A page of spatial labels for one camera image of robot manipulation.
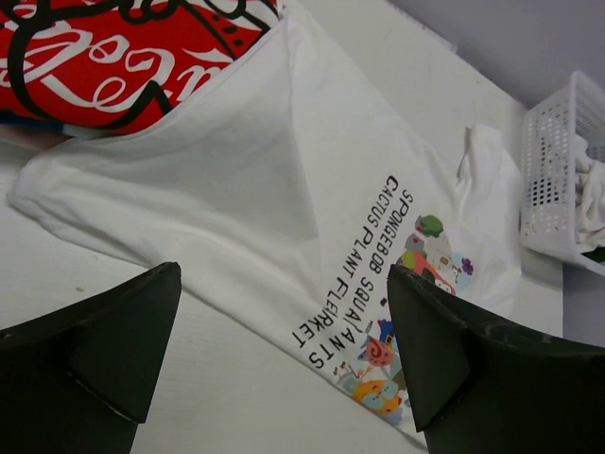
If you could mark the white crumpled shirt in basket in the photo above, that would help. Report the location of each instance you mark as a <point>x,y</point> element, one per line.
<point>589,198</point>

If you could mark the red Coca-Cola folded t-shirt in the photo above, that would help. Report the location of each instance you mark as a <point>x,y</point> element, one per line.
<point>85,68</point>

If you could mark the white perforated plastic basket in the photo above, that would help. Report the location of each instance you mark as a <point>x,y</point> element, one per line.
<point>548,165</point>

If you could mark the white SpongeBob print t-shirt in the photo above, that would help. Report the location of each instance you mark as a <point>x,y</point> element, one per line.
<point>286,190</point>

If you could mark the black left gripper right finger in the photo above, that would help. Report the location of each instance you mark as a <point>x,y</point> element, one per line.
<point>480,383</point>

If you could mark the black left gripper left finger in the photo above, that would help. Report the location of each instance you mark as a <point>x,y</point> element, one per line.
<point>81,379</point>

